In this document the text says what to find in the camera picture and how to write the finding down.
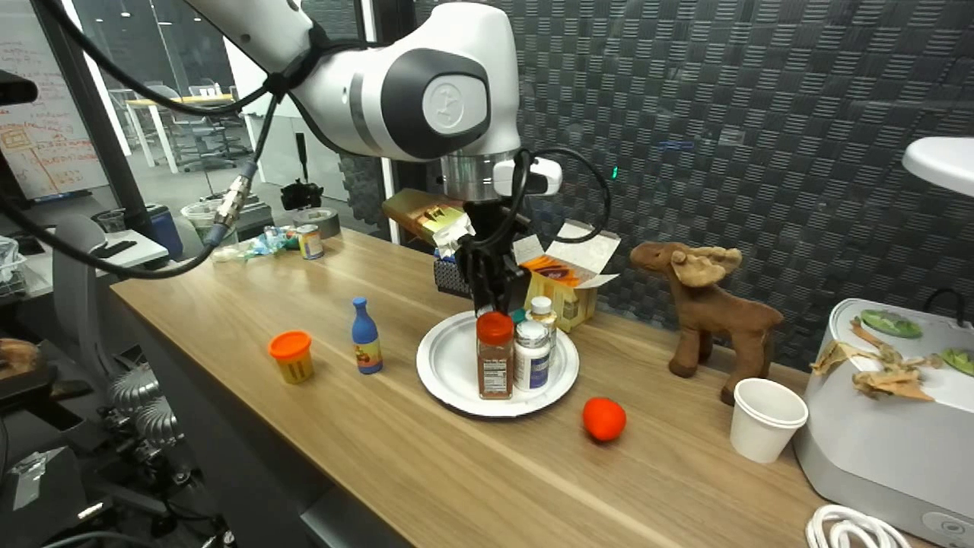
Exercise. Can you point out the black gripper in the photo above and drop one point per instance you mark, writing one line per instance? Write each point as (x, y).
(493, 244)

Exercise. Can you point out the spice jar red lid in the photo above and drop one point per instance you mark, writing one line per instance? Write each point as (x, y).
(499, 357)

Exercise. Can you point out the blue bottle colourful label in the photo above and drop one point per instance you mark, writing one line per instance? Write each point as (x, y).
(368, 334)

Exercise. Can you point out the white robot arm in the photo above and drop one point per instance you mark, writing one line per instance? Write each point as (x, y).
(406, 92)

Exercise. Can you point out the white paper plate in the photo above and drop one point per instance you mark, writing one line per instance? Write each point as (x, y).
(457, 379)

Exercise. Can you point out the yellow open carton box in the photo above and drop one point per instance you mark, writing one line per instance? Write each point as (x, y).
(568, 291)

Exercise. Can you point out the orange toy tomato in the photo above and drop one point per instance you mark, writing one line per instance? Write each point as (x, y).
(605, 418)

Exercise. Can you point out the small tin can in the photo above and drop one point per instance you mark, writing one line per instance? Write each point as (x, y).
(310, 242)

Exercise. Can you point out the yellow tub orange lid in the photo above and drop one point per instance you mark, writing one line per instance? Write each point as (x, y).
(291, 354)

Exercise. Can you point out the black stand device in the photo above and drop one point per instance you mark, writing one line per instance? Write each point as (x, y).
(303, 189)

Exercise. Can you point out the brown plush moose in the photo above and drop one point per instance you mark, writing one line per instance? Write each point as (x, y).
(720, 315)

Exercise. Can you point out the teal plastic packet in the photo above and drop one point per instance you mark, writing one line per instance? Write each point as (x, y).
(260, 244)

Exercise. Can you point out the white paper cup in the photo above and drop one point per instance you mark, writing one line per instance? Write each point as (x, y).
(766, 418)

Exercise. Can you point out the white bucket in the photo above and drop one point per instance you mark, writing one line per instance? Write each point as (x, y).
(212, 218)

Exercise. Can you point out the white container with leaves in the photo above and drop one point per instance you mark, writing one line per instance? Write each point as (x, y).
(894, 436)

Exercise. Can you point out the white raised platform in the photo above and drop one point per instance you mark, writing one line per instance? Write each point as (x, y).
(946, 163)

